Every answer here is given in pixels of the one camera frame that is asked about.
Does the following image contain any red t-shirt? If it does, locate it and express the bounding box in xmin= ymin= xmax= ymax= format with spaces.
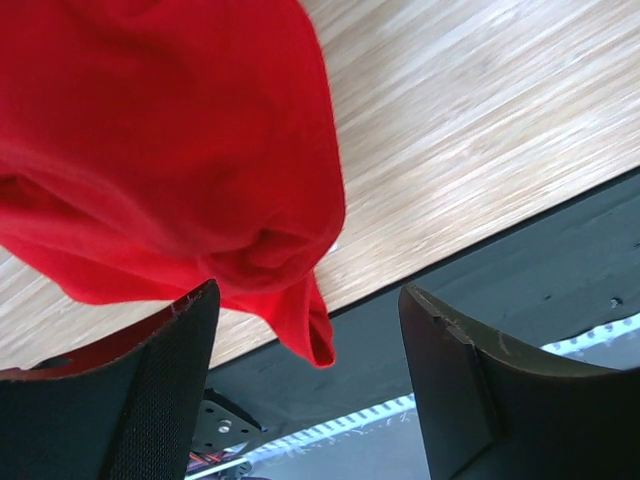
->
xmin=1 ymin=1 xmax=346 ymax=368

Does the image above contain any white slotted cable duct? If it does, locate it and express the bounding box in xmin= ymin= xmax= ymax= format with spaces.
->
xmin=245 ymin=314 xmax=639 ymax=463

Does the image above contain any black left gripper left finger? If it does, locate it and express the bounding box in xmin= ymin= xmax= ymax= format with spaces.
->
xmin=1 ymin=281 xmax=220 ymax=479

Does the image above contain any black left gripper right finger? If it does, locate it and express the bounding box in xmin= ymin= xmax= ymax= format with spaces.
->
xmin=398 ymin=284 xmax=639 ymax=479

